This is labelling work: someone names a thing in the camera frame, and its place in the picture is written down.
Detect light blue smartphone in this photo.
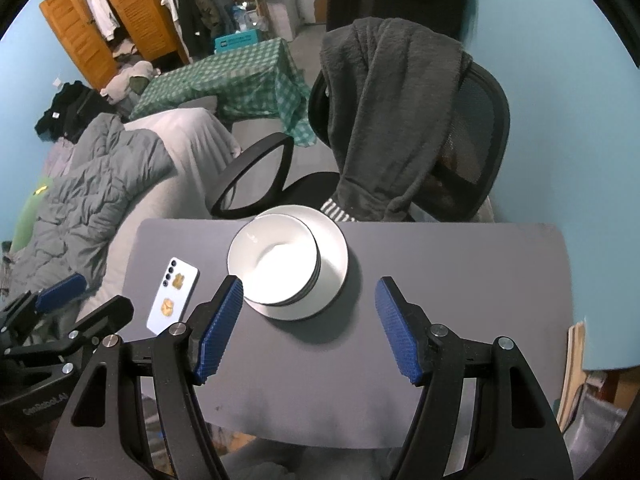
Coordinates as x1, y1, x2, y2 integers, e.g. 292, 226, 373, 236
146, 257, 200, 335

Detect grey quilted duvet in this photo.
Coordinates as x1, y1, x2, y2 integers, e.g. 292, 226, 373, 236
9, 113, 174, 300

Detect white ribbed bowl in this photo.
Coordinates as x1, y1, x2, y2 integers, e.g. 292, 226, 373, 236
227, 214, 320, 307

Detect white plate on table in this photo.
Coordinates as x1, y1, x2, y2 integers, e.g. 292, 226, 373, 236
245, 205, 349, 321

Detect white grey pillow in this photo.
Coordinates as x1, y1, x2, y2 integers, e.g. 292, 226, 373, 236
125, 107, 242, 212

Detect black clothes pile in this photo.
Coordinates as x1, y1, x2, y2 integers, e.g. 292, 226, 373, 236
35, 80, 116, 144

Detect black office chair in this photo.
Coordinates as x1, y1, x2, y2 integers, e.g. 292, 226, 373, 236
210, 62, 510, 223

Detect green checkered cloth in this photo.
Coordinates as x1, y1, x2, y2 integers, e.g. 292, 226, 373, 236
130, 38, 317, 148

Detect dark grey fleece robe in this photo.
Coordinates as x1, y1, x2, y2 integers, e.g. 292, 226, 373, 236
320, 18, 472, 222

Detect teal plastic crate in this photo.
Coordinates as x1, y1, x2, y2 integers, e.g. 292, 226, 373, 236
214, 29, 262, 54

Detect orange wooden wardrobe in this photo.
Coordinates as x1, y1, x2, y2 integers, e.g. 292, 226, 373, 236
40, 0, 188, 90

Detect hanging dark clothes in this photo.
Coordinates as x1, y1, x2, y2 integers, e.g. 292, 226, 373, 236
160, 0, 238, 62

